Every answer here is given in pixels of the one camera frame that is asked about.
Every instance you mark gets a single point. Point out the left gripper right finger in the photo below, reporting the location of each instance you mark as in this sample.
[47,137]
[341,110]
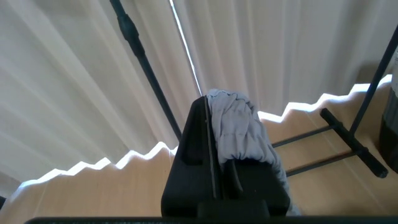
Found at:
[255,189]

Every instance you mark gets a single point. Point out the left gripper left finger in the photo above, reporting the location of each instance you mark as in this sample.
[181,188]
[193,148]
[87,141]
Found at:
[192,161]

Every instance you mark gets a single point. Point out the pale grey shorts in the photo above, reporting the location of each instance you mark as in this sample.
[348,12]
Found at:
[236,124]

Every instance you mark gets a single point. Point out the black clothes rack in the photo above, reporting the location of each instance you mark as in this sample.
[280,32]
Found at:
[146,65]

